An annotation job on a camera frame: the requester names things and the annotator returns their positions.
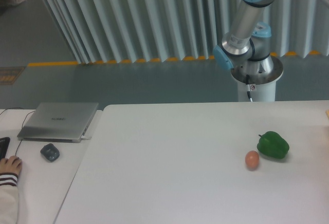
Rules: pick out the green bell pepper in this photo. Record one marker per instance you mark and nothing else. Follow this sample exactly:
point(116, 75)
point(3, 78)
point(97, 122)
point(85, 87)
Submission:
point(271, 144)

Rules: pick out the black keyboard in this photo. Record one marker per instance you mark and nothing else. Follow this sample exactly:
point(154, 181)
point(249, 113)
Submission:
point(4, 144)

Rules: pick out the silver closed laptop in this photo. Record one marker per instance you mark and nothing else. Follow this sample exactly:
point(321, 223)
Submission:
point(59, 122)

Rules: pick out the person's hand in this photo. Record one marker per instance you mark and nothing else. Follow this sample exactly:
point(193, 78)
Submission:
point(11, 166)

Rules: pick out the white corrugated partition screen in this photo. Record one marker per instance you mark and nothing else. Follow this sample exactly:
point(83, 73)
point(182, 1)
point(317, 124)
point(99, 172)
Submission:
point(157, 30)

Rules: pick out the brown egg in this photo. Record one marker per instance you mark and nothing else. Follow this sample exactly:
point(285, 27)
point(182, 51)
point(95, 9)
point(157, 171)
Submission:
point(252, 160)

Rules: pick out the dark grey computer mouse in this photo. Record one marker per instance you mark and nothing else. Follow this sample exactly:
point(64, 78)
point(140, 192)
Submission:
point(50, 152)

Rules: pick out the white sleeve striped cuff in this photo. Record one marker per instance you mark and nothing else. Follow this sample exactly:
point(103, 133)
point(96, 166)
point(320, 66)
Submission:
point(9, 198)

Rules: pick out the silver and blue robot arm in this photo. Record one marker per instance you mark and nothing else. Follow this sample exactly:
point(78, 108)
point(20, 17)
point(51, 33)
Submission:
point(237, 45)

